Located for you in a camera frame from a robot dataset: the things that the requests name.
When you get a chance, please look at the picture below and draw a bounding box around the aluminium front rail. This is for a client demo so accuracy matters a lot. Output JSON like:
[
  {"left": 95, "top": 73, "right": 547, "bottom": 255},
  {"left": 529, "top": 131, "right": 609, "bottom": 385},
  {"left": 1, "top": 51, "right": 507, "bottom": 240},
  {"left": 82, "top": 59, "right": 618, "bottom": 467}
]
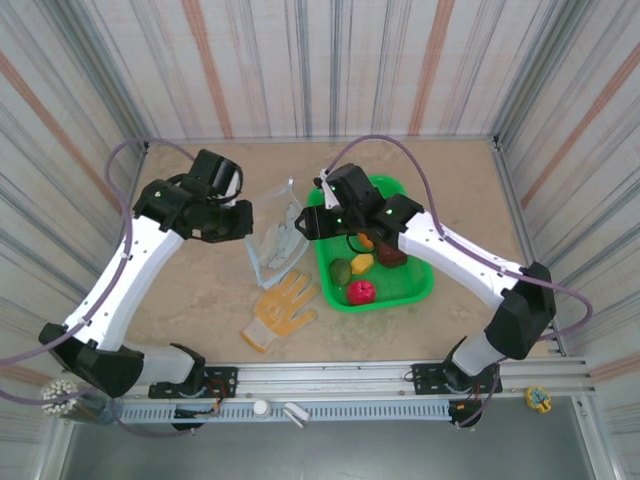
[{"left": 59, "top": 355, "right": 599, "bottom": 400}]

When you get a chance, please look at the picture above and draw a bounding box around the white plastic clip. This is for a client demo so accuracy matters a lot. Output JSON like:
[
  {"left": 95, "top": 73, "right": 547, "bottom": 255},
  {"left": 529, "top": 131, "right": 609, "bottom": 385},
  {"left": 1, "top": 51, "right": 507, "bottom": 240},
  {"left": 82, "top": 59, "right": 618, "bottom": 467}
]
[{"left": 283, "top": 402, "right": 310, "bottom": 428}]

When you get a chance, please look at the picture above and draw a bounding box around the green plastic mesh basket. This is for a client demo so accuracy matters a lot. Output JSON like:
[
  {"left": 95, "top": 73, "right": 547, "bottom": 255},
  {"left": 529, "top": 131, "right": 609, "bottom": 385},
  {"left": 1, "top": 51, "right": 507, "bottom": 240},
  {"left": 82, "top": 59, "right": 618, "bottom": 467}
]
[{"left": 305, "top": 173, "right": 435, "bottom": 314}]

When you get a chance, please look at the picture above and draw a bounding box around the dark red apple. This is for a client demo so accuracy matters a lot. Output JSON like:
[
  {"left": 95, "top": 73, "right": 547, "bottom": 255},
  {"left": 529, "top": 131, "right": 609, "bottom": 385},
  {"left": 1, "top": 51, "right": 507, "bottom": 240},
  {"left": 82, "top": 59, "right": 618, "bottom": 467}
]
[{"left": 377, "top": 243, "right": 409, "bottom": 269}]

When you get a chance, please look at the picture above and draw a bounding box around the yellow fruit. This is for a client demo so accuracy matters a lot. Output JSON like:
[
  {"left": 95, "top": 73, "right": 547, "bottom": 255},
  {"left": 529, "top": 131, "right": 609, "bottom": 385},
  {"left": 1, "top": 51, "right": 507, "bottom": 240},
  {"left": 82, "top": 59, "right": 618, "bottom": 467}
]
[{"left": 349, "top": 253, "right": 377, "bottom": 275}]

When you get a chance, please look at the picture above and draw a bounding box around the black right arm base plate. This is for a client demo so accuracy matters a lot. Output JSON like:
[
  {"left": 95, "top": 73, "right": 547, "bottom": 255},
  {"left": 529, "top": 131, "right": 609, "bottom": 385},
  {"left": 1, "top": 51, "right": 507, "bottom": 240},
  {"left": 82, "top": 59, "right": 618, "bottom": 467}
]
[{"left": 410, "top": 362, "right": 503, "bottom": 396}]

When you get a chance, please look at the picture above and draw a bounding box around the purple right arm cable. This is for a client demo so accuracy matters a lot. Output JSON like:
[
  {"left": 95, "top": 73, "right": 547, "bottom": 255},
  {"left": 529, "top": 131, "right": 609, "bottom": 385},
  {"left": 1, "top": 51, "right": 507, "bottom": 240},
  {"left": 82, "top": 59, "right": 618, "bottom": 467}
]
[{"left": 324, "top": 134, "right": 595, "bottom": 429}]

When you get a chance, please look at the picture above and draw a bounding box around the yellow white work glove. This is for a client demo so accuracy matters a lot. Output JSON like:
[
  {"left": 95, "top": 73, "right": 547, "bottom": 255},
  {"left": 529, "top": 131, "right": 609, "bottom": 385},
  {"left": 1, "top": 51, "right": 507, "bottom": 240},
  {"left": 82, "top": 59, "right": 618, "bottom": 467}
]
[{"left": 239, "top": 269, "right": 321, "bottom": 355}]

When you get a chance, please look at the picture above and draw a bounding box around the yellow tree toy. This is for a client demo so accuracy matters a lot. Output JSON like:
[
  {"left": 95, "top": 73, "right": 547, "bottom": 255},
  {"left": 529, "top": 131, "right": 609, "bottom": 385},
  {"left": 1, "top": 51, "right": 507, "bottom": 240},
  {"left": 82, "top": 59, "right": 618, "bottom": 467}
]
[{"left": 523, "top": 385, "right": 553, "bottom": 415}]

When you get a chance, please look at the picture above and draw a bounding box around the grey slotted cable duct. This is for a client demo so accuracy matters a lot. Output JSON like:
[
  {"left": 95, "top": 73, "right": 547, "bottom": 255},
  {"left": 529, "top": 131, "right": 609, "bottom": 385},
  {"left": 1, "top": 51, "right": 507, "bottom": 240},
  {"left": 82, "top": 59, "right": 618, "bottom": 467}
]
[{"left": 107, "top": 399, "right": 451, "bottom": 422}]

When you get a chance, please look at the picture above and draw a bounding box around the clear zip-top bag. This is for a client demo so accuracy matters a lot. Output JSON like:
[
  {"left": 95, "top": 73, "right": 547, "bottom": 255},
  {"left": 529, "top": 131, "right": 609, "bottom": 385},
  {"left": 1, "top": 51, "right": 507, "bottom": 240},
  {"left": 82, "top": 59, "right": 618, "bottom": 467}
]
[{"left": 243, "top": 175, "right": 311, "bottom": 290}]

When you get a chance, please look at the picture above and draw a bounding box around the bright red fruit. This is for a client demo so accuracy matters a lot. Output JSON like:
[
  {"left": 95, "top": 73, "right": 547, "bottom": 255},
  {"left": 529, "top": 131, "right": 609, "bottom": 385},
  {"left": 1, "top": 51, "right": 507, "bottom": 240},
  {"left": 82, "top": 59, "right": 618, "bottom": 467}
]
[{"left": 346, "top": 279, "right": 377, "bottom": 306}]

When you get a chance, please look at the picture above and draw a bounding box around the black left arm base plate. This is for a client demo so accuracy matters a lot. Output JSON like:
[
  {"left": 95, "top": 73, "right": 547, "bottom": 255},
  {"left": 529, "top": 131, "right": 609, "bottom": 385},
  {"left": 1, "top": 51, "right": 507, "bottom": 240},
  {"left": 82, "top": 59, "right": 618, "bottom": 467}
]
[{"left": 148, "top": 366, "right": 239, "bottom": 400}]

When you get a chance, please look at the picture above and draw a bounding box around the black clamp under rail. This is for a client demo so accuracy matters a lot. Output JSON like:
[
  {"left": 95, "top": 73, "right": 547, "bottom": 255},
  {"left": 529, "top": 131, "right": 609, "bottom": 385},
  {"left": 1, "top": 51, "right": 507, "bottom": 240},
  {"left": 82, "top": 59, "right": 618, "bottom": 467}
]
[
  {"left": 169, "top": 407, "right": 207, "bottom": 432},
  {"left": 448, "top": 399, "right": 484, "bottom": 429}
]

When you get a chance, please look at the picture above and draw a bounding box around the white stick bundle in tube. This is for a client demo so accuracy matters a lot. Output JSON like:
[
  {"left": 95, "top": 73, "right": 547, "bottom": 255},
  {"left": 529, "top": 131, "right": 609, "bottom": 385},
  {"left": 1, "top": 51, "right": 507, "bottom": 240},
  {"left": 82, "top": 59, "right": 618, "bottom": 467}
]
[{"left": 38, "top": 378, "right": 119, "bottom": 426}]

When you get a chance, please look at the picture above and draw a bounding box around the green avocado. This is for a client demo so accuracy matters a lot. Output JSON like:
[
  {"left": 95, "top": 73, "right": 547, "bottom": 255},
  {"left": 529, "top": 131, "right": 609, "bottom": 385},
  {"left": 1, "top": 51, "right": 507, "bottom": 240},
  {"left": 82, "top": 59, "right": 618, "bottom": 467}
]
[{"left": 328, "top": 258, "right": 353, "bottom": 287}]

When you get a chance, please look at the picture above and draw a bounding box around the aluminium side rail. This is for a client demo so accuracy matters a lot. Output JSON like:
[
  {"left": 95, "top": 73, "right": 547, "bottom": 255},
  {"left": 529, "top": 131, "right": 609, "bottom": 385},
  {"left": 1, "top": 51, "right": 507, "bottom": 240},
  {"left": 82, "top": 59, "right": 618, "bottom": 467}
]
[{"left": 491, "top": 134, "right": 569, "bottom": 357}]

